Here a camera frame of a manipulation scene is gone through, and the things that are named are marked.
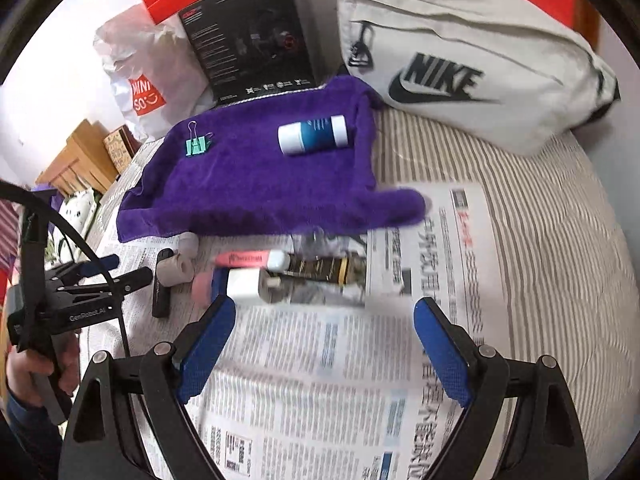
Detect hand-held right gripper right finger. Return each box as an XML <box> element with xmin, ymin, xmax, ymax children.
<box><xmin>413</xmin><ymin>297</ymin><xmax>588</xmax><ymax>480</ymax></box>

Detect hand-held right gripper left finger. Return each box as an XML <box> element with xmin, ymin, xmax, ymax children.
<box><xmin>60</xmin><ymin>296</ymin><xmax>237</xmax><ymax>480</ymax></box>

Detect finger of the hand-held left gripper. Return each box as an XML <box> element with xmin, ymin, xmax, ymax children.
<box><xmin>46</xmin><ymin>254</ymin><xmax>121</xmax><ymax>288</ymax></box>
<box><xmin>50</xmin><ymin>267</ymin><xmax>154</xmax><ymax>307</ymax></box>

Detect black stick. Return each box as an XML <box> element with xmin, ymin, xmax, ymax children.
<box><xmin>151</xmin><ymin>249</ymin><xmax>177</xmax><ymax>319</ymax></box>

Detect white charger plug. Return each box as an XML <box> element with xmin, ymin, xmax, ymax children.
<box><xmin>227</xmin><ymin>267</ymin><xmax>290</xmax><ymax>306</ymax></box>

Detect pink highlighter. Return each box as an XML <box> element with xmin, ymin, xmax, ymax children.
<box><xmin>214</xmin><ymin>250</ymin><xmax>292</xmax><ymax>272</ymax></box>

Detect black and gold sachet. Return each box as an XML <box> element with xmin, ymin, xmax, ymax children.
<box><xmin>286</xmin><ymin>255</ymin><xmax>368</xmax><ymax>287</ymax></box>

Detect person's left forearm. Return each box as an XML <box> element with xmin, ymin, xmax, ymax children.
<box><xmin>0</xmin><ymin>392</ymin><xmax>65</xmax><ymax>480</ymax></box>

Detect person's left hand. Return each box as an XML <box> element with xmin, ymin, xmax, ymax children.
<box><xmin>6</xmin><ymin>334</ymin><xmax>82</xmax><ymax>403</ymax></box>

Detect wooden cabinet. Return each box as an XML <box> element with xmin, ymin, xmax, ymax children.
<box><xmin>36</xmin><ymin>119</ymin><xmax>121</xmax><ymax>196</ymax></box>

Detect brown printed box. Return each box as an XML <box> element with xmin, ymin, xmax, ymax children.
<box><xmin>102</xmin><ymin>127</ymin><xmax>143</xmax><ymax>175</ymax></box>

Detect newspaper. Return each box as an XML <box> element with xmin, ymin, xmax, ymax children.
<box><xmin>80</xmin><ymin>140</ymin><xmax>513</xmax><ymax>480</ymax></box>

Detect green binder clip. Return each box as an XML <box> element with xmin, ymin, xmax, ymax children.
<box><xmin>184</xmin><ymin>121</ymin><xmax>216</xmax><ymax>158</ymax></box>

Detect clear plastic piece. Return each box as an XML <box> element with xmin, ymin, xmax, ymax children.
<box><xmin>298</xmin><ymin>229</ymin><xmax>346</xmax><ymax>261</ymax></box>

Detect purple towel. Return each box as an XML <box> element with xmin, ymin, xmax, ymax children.
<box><xmin>116</xmin><ymin>76</ymin><xmax>427</xmax><ymax>244</ymax></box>

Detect white plastic shopping bag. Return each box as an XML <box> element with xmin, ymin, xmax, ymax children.
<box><xmin>93</xmin><ymin>2</ymin><xmax>219</xmax><ymax>144</ymax></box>

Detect blue and white bottle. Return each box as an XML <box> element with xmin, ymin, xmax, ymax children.
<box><xmin>277</xmin><ymin>115</ymin><xmax>349</xmax><ymax>156</ymax></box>

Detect black product box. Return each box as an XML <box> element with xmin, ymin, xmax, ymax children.
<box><xmin>178</xmin><ymin>0</ymin><xmax>318</xmax><ymax>107</ymax></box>

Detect white sling bag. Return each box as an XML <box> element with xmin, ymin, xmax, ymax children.
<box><xmin>334</xmin><ymin>0</ymin><xmax>622</xmax><ymax>157</ymax></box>

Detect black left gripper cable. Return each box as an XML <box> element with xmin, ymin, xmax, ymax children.
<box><xmin>0</xmin><ymin>181</ymin><xmax>130</xmax><ymax>358</ymax></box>

